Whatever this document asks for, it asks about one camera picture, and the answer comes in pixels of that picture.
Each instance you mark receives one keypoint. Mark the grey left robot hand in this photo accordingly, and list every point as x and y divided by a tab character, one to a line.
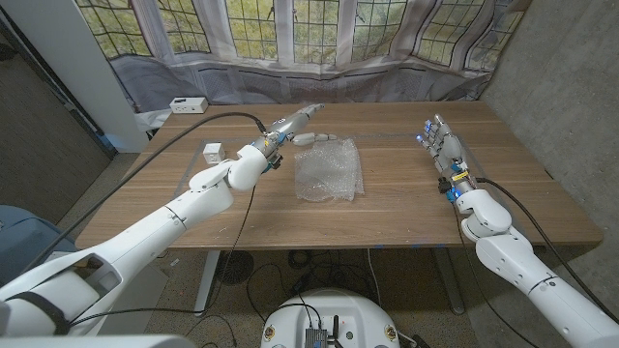
285	126

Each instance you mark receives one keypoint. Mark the white partition panel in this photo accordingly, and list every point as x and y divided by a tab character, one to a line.
72	58

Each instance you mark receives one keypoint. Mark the grey table leg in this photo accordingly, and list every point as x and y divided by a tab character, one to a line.
450	285

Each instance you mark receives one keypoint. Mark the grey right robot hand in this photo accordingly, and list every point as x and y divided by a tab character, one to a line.
452	152

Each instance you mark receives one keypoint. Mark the white table leg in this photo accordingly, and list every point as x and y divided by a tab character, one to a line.
207	285

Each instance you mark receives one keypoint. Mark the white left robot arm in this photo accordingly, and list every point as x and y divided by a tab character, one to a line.
145	237

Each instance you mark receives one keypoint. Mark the blue fabric seat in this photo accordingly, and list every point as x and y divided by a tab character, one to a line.
29	237

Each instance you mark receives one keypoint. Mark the small white cube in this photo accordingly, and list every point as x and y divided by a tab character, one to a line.
214	153

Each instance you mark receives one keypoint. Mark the black antenna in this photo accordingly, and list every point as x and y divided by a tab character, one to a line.
335	328

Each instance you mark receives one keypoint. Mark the printed window backdrop cloth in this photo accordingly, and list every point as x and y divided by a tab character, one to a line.
314	82

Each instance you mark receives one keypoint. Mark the grey electronics box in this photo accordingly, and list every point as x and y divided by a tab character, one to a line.
315	338

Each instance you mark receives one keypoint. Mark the white power socket box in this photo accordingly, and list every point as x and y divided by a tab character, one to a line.
188	105

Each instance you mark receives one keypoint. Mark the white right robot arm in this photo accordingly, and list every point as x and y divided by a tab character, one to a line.
512	261

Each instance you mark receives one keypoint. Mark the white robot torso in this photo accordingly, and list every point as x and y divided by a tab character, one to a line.
338	309

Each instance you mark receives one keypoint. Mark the clear bubble wrap sheet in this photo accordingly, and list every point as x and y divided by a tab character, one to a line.
329	174

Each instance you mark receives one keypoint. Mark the round black floor fan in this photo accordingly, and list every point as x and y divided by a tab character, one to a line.
237	268

